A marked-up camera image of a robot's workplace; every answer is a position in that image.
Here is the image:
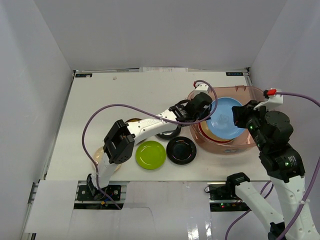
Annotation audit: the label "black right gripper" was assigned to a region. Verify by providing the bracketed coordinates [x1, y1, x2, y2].
[231, 99, 270, 151]

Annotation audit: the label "orange plastic plate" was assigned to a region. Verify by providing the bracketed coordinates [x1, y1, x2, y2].
[198, 121, 233, 143]

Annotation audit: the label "light blue plastic plate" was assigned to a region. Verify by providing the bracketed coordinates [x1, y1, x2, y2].
[206, 97, 245, 140]

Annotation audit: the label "red teal floral plate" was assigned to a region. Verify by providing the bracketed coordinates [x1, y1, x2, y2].
[199, 129, 234, 144]

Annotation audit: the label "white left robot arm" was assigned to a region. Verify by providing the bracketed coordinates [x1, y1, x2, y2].
[86, 92, 218, 200]

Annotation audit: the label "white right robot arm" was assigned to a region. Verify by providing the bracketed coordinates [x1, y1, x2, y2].
[225, 100, 320, 240]

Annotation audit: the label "pink transparent plastic bin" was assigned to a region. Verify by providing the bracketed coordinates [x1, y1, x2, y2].
[189, 85, 265, 155]

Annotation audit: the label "right black corner label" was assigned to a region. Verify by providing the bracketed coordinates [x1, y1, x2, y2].
[225, 72, 244, 77]

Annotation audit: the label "black corner label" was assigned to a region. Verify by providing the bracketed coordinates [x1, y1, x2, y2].
[74, 73, 93, 78]
[225, 72, 244, 77]

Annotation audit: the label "black glossy plate upper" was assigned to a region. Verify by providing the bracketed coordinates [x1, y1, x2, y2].
[155, 127, 181, 141]

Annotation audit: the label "black glossy plate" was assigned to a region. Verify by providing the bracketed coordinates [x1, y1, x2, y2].
[155, 127, 181, 141]
[166, 136, 197, 166]

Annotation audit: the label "black glossy plate lower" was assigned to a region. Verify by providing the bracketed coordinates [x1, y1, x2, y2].
[166, 136, 197, 166]

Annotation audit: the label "yellow patterned brown-rim plate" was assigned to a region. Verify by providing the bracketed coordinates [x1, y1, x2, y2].
[125, 118, 142, 123]

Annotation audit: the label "white papers at back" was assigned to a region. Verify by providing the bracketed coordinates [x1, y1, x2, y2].
[139, 67, 189, 73]

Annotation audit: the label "lime green plate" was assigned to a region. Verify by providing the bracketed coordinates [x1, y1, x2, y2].
[135, 140, 167, 170]

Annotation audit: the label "cream plate with flowers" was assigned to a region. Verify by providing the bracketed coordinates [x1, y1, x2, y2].
[93, 146, 105, 167]

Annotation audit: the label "left black corner label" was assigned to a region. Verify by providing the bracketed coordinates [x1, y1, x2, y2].
[74, 73, 93, 78]

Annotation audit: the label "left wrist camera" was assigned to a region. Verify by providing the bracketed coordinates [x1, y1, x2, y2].
[193, 83, 210, 95]

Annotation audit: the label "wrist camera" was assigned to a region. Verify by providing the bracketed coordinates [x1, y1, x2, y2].
[253, 88, 284, 111]
[193, 83, 210, 95]

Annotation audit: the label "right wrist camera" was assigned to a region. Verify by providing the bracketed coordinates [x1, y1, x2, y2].
[253, 88, 284, 111]

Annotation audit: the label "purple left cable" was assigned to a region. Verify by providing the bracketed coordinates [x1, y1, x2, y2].
[81, 79, 218, 210]

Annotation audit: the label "purple cable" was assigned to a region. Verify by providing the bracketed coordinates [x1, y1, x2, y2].
[81, 79, 218, 210]
[224, 91, 320, 240]

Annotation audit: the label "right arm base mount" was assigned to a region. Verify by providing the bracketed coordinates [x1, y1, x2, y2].
[204, 184, 250, 213]

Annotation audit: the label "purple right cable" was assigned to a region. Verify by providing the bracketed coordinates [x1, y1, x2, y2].
[224, 91, 320, 240]

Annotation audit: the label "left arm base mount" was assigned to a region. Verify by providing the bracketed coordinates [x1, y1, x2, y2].
[73, 178, 126, 210]

